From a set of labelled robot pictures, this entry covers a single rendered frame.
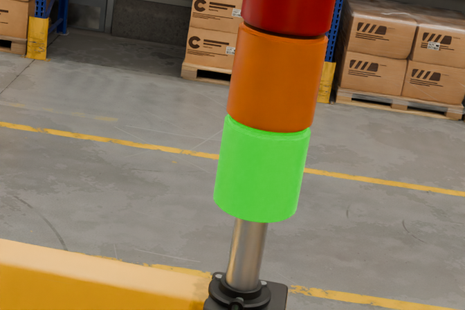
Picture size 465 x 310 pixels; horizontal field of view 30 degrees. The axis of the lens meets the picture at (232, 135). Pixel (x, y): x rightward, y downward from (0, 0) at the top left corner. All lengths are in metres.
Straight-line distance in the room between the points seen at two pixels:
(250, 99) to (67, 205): 5.01
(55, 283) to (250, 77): 0.18
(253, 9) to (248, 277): 0.16
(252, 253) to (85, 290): 0.11
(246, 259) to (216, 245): 4.67
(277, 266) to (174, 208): 0.87
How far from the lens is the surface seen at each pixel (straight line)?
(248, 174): 0.48
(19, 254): 0.56
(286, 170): 0.49
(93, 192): 5.67
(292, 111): 0.47
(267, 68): 0.46
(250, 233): 0.51
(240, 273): 0.53
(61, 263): 0.56
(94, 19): 9.58
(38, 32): 8.29
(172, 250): 5.07
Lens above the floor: 2.37
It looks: 20 degrees down
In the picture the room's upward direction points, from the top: 9 degrees clockwise
